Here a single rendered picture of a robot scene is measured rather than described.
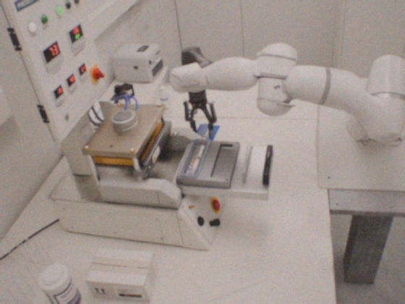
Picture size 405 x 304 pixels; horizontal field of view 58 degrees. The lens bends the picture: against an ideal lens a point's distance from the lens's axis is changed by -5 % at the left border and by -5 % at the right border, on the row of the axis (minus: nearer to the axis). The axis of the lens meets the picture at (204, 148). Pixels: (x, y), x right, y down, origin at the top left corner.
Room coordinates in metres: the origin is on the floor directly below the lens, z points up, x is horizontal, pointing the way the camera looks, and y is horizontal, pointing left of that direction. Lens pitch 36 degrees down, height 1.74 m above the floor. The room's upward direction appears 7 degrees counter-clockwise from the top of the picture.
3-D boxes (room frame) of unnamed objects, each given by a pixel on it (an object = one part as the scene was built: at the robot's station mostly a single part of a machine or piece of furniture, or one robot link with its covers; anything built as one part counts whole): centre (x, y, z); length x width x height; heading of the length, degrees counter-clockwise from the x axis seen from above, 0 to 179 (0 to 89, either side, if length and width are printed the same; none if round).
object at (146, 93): (1.80, 0.40, 0.77); 0.84 x 0.30 x 0.04; 165
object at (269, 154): (0.90, -0.19, 0.99); 0.15 x 0.02 x 0.04; 163
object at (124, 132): (1.06, 0.26, 1.08); 0.31 x 0.24 x 0.13; 163
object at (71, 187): (1.04, 0.27, 0.93); 0.46 x 0.35 x 0.01; 73
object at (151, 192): (0.88, 0.21, 0.97); 0.25 x 0.05 x 0.07; 73
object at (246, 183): (0.94, -0.06, 0.97); 0.30 x 0.22 x 0.08; 73
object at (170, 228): (1.05, 0.23, 0.84); 0.53 x 0.37 x 0.17; 73
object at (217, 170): (0.96, -0.01, 0.98); 0.20 x 0.17 x 0.03; 163
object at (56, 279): (0.65, 0.47, 0.83); 0.09 x 0.09 x 0.15
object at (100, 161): (1.04, 0.23, 1.07); 0.22 x 0.17 x 0.10; 163
